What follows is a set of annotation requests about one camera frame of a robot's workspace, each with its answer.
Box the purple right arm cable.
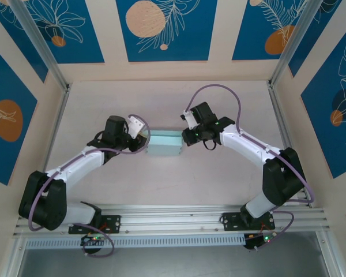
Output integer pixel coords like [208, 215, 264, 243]
[185, 83, 315, 252]

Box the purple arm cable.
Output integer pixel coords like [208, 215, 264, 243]
[185, 83, 315, 252]
[28, 114, 149, 258]

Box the aluminium rail beam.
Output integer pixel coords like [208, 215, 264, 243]
[12, 203, 332, 239]

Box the blue poster with peach circle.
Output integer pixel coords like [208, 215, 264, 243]
[115, 0, 219, 63]

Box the blue floral wall poster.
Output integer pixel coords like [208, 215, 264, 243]
[0, 40, 39, 186]
[231, 0, 310, 62]
[300, 23, 346, 180]
[16, 0, 106, 65]

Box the aluminium frame post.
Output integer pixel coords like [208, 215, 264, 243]
[9, 0, 72, 91]
[269, 0, 321, 87]

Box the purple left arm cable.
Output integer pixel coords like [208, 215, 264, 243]
[28, 114, 149, 258]

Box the grey metal sheet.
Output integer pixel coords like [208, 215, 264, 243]
[16, 246, 337, 277]

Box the light blue paper box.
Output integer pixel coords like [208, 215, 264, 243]
[146, 129, 183, 158]

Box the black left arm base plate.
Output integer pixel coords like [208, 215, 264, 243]
[68, 214, 122, 235]

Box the aluminium side rail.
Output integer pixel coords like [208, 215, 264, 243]
[266, 80, 311, 207]
[31, 84, 72, 215]

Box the grey slotted cable duct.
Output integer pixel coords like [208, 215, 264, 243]
[25, 233, 246, 250]

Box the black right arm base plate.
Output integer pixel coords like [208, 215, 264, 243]
[221, 211, 276, 232]

